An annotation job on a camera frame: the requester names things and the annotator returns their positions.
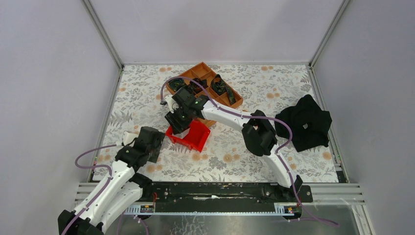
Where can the black cloth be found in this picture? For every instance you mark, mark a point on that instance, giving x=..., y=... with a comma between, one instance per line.
x=308, y=122

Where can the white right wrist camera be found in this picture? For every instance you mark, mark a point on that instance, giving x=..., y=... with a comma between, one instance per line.
x=171, y=103

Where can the brown compartment organizer tray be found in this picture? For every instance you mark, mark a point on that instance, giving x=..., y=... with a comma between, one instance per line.
x=218, y=89

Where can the rolled dark belt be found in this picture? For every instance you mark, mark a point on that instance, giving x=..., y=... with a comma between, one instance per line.
x=197, y=84
x=175, y=84

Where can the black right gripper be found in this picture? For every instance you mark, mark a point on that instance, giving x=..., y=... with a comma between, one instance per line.
x=171, y=118

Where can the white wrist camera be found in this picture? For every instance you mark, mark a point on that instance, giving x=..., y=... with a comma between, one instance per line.
x=171, y=103
x=128, y=138

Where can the red plastic bin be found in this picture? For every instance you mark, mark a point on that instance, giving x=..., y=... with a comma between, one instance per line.
x=195, y=138

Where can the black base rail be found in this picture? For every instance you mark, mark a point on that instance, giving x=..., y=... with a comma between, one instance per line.
x=208, y=197

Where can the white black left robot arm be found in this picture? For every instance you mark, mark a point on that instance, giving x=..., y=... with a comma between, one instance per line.
x=121, y=186

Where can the floral table mat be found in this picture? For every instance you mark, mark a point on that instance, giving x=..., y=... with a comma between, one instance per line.
x=224, y=157

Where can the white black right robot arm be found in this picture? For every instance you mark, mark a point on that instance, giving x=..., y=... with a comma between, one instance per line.
x=258, y=133

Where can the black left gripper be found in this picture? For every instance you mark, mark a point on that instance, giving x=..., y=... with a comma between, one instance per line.
x=158, y=146

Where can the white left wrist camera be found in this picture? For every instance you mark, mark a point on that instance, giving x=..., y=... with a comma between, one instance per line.
x=128, y=138

